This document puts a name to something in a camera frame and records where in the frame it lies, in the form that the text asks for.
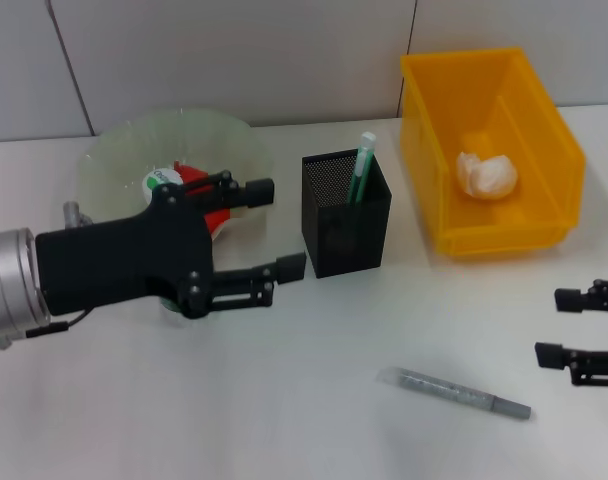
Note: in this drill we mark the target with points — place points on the black mesh pen holder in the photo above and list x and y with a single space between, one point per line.
344 240

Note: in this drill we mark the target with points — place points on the grey marker pen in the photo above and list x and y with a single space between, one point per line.
459 392

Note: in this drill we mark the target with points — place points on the pale green glass fruit plate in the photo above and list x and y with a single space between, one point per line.
134 145

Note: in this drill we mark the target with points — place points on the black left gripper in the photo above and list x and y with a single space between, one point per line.
124 260

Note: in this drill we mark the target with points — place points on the clear green-label water bottle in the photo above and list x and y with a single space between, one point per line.
154 182

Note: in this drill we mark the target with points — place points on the white paper ball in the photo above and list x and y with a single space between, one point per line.
489 175

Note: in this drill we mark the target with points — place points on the red-orange toy orange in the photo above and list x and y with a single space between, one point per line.
189 175

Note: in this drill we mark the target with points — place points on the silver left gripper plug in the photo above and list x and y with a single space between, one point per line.
74 212

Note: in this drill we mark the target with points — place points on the yellow plastic bin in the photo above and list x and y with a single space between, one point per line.
534 215

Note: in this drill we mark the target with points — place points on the mint green pen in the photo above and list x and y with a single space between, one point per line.
361 170

